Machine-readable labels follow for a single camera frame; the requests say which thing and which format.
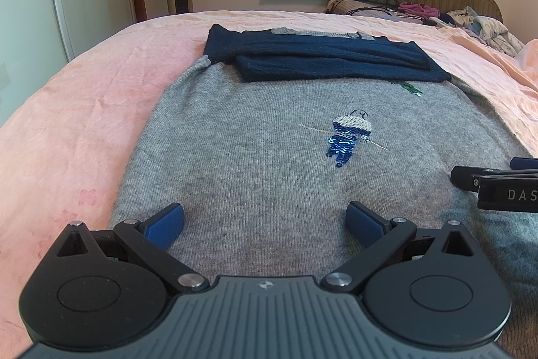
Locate grey navy knit sweater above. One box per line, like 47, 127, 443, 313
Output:
111, 26, 537, 358

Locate pink bed sheet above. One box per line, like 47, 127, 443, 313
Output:
1, 11, 537, 358

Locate white patterned crumpled garment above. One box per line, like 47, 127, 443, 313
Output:
448, 6, 524, 58

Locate magenta garment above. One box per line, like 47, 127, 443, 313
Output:
397, 3, 440, 19

